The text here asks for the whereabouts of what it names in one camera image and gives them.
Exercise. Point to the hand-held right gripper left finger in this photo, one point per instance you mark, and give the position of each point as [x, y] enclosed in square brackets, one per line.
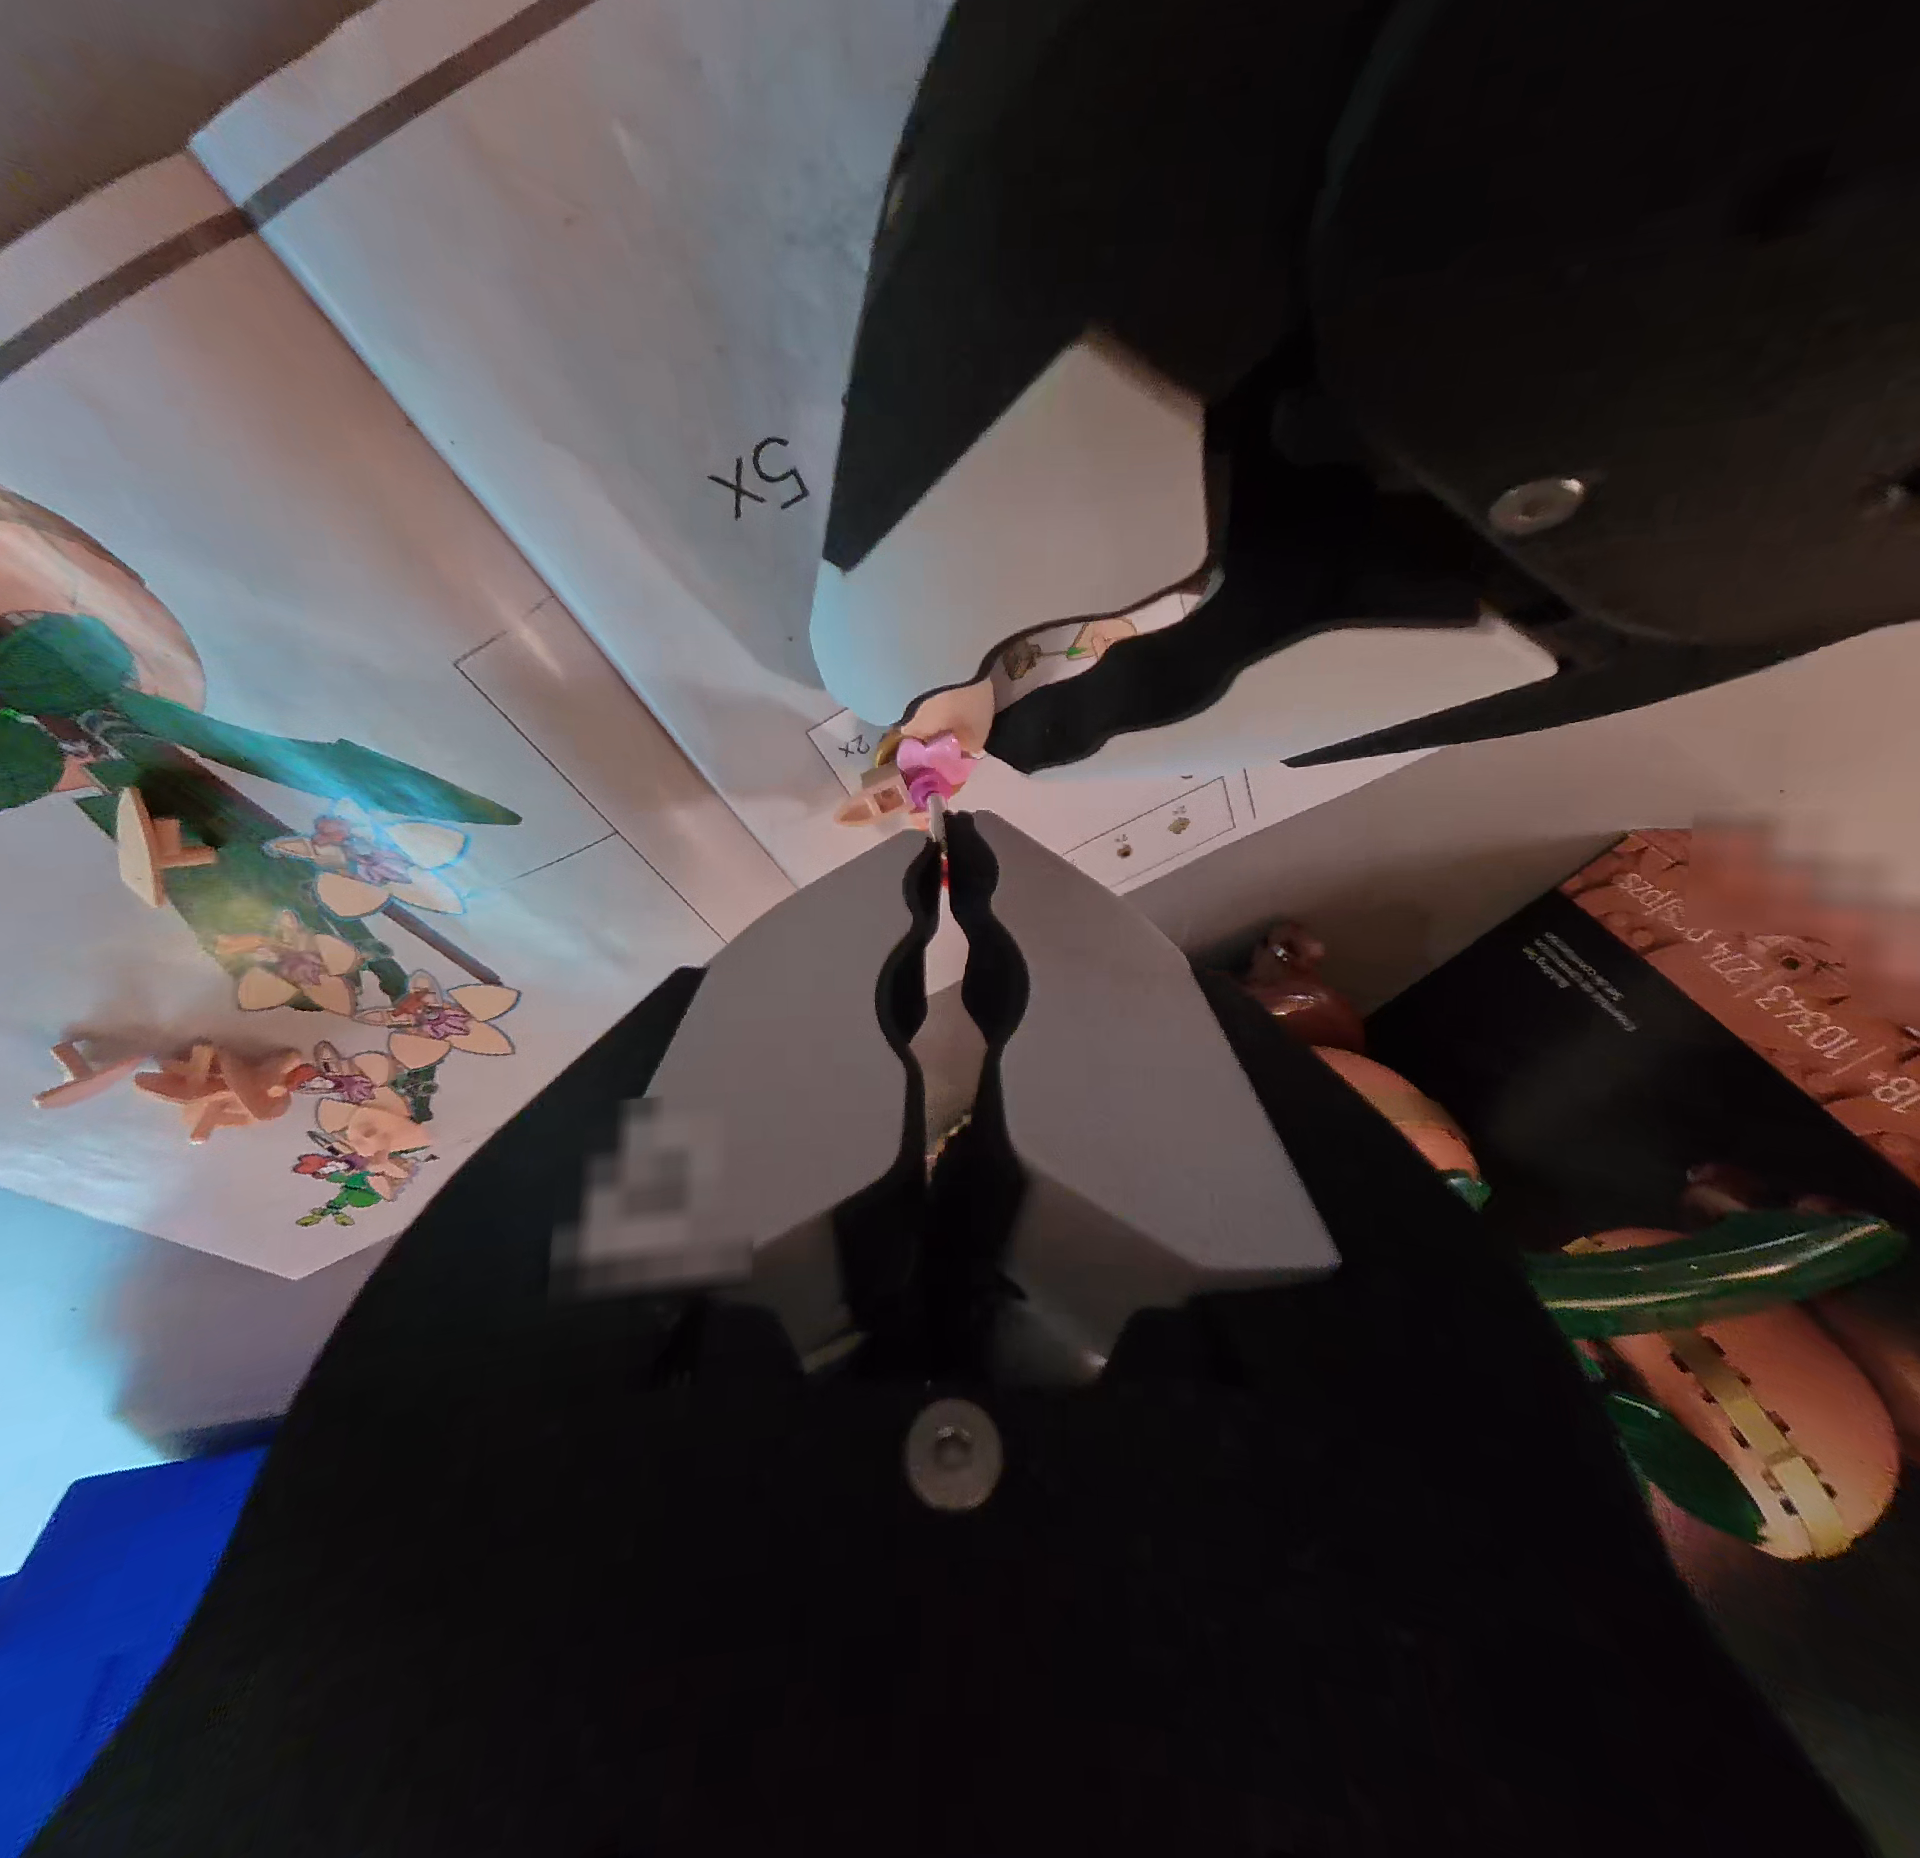
[794, 1019]

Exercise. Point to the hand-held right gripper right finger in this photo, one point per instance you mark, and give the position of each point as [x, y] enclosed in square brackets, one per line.
[1141, 1078]

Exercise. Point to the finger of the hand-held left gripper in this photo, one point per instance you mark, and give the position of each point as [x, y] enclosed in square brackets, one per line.
[1021, 509]
[1394, 680]

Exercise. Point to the pink and tan brick blossom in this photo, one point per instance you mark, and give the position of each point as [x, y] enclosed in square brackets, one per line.
[933, 763]

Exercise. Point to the grey desk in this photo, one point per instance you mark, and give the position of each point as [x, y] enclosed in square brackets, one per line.
[151, 28]

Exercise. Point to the black brick set box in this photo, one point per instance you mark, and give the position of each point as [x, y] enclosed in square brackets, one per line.
[1574, 1063]

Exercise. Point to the open brick instruction booklet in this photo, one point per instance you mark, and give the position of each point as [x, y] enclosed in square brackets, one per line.
[525, 313]

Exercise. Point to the peach brick piece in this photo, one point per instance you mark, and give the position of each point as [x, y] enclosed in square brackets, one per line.
[225, 1086]
[151, 847]
[90, 1086]

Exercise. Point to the brick flower pot model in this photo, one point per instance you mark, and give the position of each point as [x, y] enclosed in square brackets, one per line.
[1785, 1378]

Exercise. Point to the blue plastic container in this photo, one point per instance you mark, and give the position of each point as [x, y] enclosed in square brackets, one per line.
[90, 1663]

